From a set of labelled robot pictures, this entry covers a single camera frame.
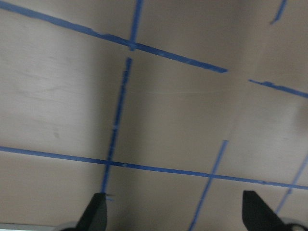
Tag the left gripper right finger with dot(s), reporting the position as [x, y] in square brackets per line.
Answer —
[258, 216]

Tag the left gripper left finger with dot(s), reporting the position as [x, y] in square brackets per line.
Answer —
[94, 217]

